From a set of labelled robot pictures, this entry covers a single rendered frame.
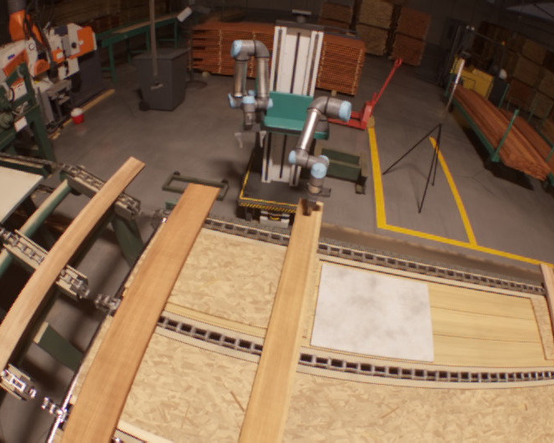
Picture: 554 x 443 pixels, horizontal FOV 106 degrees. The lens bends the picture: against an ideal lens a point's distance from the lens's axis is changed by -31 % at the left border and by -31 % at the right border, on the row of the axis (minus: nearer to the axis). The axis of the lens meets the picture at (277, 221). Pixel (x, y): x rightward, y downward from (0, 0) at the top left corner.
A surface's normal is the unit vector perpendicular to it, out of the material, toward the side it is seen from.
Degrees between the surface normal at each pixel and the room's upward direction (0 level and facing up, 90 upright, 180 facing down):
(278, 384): 0
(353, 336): 0
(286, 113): 90
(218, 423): 0
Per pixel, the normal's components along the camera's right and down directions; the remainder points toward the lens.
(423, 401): 0.09, -0.70
